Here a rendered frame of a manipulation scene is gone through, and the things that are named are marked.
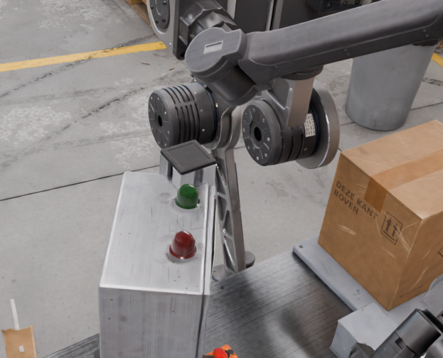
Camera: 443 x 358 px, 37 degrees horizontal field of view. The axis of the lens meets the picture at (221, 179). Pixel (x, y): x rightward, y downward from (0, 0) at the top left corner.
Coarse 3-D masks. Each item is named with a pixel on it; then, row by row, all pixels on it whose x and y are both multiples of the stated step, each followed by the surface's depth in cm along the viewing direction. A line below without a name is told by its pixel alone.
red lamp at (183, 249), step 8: (184, 232) 61; (176, 240) 60; (184, 240) 60; (192, 240) 61; (176, 248) 60; (184, 248) 60; (192, 248) 61; (176, 256) 61; (184, 256) 61; (192, 256) 61
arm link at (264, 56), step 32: (384, 0) 84; (416, 0) 81; (224, 32) 95; (256, 32) 94; (288, 32) 91; (320, 32) 87; (352, 32) 84; (384, 32) 82; (416, 32) 81; (192, 64) 96; (224, 64) 94; (256, 64) 92; (288, 64) 91; (320, 64) 90
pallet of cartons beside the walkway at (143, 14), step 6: (126, 0) 453; (132, 0) 445; (138, 0) 447; (144, 0) 421; (132, 6) 445; (138, 6) 445; (144, 6) 446; (138, 12) 438; (144, 12) 439; (144, 18) 431; (150, 24) 426
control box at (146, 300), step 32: (128, 192) 68; (160, 192) 69; (128, 224) 64; (160, 224) 65; (192, 224) 65; (128, 256) 61; (160, 256) 61; (128, 288) 58; (160, 288) 58; (192, 288) 59; (128, 320) 60; (160, 320) 60; (192, 320) 60; (128, 352) 63; (160, 352) 63; (192, 352) 63
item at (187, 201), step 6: (186, 186) 66; (192, 186) 66; (180, 192) 66; (186, 192) 66; (192, 192) 66; (198, 192) 67; (180, 198) 66; (186, 198) 66; (192, 198) 66; (198, 198) 68; (174, 204) 67; (180, 204) 66; (186, 204) 66; (192, 204) 66; (198, 204) 67; (180, 210) 66; (186, 210) 66; (192, 210) 66
